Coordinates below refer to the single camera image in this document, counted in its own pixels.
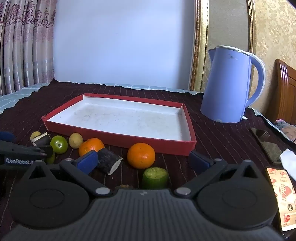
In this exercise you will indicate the yellow longan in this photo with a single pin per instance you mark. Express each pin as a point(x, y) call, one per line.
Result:
point(34, 136)
point(75, 140)

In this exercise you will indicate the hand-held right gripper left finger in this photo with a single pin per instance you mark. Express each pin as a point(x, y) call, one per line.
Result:
point(87, 161)

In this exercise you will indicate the pink patterned curtain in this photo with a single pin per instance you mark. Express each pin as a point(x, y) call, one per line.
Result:
point(25, 46)

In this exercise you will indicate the black smartphone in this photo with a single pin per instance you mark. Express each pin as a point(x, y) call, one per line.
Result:
point(266, 143)

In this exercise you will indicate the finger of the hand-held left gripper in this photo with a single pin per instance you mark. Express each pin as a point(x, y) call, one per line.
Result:
point(23, 149)
point(6, 136)

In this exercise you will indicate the phone with strawberry case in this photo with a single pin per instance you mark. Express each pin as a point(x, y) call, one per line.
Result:
point(283, 197)

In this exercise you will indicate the dark striped cloth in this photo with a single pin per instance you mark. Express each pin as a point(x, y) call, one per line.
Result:
point(226, 143)

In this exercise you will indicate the gold wall moulding strip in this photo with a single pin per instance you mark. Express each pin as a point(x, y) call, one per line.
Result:
point(251, 25)
point(199, 46)

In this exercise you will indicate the blue electric kettle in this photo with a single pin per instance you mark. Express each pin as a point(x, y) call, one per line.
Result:
point(225, 88)

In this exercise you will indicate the orange mandarin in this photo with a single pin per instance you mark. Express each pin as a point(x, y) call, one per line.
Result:
point(91, 146)
point(141, 155)

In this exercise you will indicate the pink patterned cloth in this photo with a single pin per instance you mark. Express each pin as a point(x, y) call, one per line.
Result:
point(286, 129)

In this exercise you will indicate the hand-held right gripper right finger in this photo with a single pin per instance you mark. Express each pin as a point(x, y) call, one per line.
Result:
point(198, 161)

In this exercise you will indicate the dark sugarcane piece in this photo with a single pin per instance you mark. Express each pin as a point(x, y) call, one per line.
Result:
point(107, 160)
point(42, 139)

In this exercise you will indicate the white tissue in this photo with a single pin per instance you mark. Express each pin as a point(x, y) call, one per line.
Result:
point(289, 160)

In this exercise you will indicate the green cucumber piece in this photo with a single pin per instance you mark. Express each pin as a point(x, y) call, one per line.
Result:
point(155, 178)

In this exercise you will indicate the wooden chair back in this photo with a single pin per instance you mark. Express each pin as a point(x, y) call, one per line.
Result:
point(285, 92)

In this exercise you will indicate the red cardboard tray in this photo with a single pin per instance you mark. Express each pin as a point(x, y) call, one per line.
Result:
point(124, 120)

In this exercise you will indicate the green round tomato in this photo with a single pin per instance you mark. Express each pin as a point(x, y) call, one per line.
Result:
point(59, 144)

